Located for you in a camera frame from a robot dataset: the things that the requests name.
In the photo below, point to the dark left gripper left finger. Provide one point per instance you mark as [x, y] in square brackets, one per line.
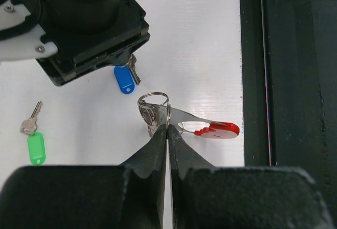
[129, 195]

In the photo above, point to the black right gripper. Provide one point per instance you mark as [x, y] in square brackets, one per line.
[78, 55]

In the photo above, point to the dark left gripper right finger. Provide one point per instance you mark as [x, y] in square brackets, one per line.
[206, 196]

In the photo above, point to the key with blue oval tag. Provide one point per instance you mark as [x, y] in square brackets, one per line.
[126, 76]

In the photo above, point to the red handled metal key organizer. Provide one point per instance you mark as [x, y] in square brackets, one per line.
[155, 115]

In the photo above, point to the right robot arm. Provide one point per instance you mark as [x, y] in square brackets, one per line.
[83, 17]

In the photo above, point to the key with green tag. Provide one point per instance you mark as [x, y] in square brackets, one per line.
[35, 139]

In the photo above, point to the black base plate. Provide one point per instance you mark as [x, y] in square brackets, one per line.
[289, 83]

